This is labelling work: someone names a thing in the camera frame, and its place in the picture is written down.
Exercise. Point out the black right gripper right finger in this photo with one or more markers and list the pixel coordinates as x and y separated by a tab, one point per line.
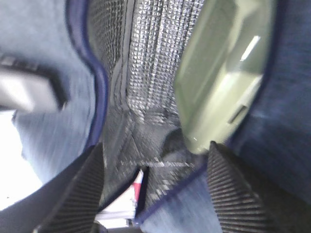
245	201

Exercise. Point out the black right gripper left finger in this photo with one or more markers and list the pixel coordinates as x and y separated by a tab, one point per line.
66	204

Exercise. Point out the green lid glass container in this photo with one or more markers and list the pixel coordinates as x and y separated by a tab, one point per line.
222	68

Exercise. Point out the navy blue lunch bag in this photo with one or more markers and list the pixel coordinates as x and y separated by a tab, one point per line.
117	60

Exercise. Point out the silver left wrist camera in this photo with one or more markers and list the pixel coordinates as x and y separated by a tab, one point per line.
30	87

